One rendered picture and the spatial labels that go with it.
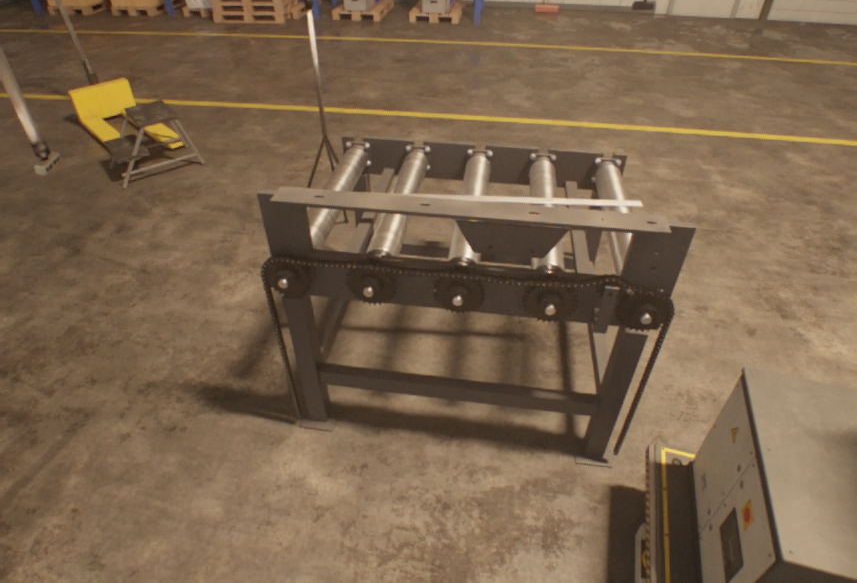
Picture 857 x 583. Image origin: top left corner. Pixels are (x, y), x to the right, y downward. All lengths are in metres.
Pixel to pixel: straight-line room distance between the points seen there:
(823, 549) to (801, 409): 0.39
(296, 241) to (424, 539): 1.19
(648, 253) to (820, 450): 0.66
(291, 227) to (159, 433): 1.28
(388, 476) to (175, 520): 0.83
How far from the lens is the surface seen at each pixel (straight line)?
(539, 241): 1.63
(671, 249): 1.69
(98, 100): 6.09
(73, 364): 3.17
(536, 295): 1.68
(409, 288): 1.77
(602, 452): 2.38
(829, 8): 11.73
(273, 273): 1.83
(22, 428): 3.00
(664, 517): 1.98
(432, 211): 1.52
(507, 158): 2.51
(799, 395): 1.75
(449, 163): 2.54
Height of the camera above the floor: 1.97
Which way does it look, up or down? 37 degrees down
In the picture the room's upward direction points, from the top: straight up
